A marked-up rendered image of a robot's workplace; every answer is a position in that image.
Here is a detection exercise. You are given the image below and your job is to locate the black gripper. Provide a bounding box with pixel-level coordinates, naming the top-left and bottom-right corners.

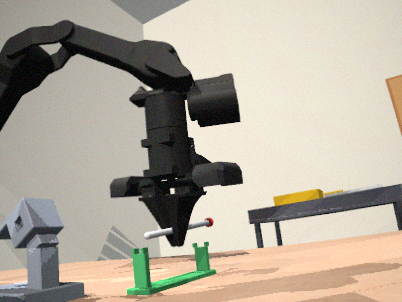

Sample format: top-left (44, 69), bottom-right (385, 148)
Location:
top-left (109, 127), bottom-right (243, 247)

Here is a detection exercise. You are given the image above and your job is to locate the grey tapered pin with dark red cap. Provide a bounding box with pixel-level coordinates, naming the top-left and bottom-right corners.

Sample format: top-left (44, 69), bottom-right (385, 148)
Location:
top-left (144, 218), bottom-right (214, 240)

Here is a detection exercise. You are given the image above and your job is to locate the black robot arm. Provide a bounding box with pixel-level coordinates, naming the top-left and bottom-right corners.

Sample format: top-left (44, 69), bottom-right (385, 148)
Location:
top-left (0, 19), bottom-right (241, 132)

